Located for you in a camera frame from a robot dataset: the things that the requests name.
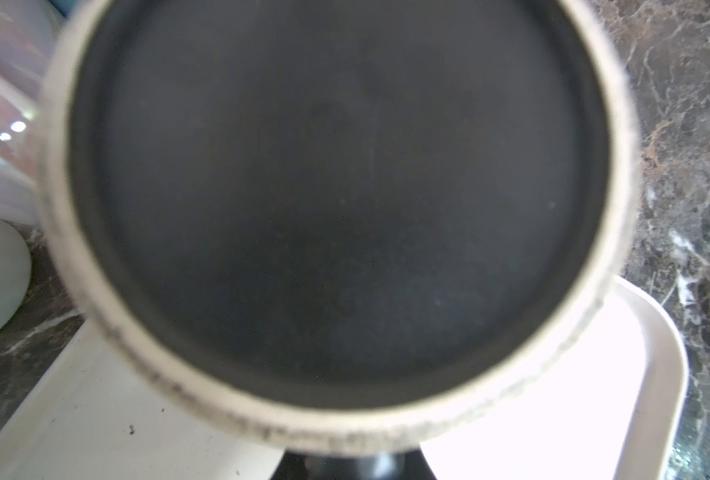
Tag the black skull pattern mug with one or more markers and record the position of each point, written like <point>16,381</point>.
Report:
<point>341,228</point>

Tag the pink mug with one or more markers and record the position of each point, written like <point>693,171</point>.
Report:
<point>28,34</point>

